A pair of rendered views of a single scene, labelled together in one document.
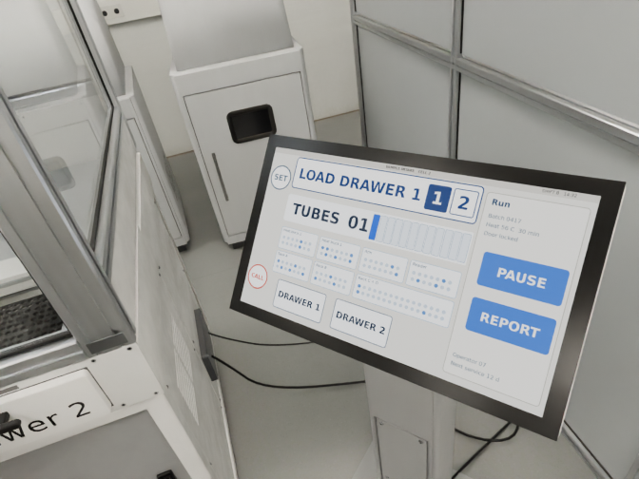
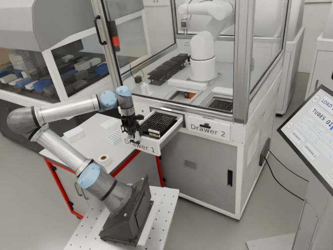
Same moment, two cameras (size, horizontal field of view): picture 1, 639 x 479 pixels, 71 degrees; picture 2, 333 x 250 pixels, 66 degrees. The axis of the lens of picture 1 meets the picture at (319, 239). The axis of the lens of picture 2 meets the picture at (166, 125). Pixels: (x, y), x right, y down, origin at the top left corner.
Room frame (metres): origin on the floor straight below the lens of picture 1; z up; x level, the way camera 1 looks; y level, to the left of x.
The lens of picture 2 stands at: (-0.56, -0.28, 1.80)
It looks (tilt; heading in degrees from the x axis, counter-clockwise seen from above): 33 degrees down; 50
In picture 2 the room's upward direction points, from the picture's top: 8 degrees counter-clockwise
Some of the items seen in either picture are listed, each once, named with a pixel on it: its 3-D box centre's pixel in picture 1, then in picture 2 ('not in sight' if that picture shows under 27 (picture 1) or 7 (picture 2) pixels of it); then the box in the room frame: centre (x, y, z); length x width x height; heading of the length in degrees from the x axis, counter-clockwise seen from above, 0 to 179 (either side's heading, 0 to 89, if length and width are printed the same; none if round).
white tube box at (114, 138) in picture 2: not in sight; (116, 137); (0.13, 1.10, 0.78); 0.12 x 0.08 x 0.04; 4
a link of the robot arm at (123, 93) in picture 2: not in sight; (124, 97); (0.08, 0.80, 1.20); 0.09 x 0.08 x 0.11; 159
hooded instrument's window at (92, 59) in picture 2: not in sight; (46, 49); (0.37, 2.62, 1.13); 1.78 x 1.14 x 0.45; 103
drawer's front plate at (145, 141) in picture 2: not in sight; (139, 142); (0.12, 0.80, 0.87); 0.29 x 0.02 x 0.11; 103
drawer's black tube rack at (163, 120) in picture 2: not in sight; (157, 126); (0.32, 0.85, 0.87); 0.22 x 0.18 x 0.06; 13
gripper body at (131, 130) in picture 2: not in sight; (130, 122); (0.08, 0.80, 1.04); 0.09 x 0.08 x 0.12; 13
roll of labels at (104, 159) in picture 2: not in sight; (104, 159); (-0.07, 0.96, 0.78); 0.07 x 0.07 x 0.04
